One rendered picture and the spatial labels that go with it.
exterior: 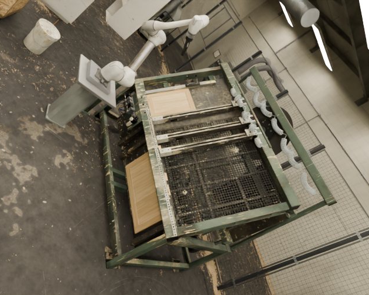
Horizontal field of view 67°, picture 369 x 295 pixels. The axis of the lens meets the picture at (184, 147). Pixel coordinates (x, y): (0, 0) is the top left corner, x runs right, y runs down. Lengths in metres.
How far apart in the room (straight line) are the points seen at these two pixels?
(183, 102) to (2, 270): 2.49
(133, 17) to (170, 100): 3.69
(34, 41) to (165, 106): 1.83
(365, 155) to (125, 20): 6.32
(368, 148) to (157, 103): 5.50
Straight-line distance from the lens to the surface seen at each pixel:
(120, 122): 4.15
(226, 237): 3.31
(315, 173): 3.39
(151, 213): 3.15
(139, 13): 6.99
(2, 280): 2.60
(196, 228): 2.69
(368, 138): 7.89
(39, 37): 4.14
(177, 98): 3.66
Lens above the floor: 2.24
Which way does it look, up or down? 21 degrees down
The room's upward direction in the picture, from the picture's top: 58 degrees clockwise
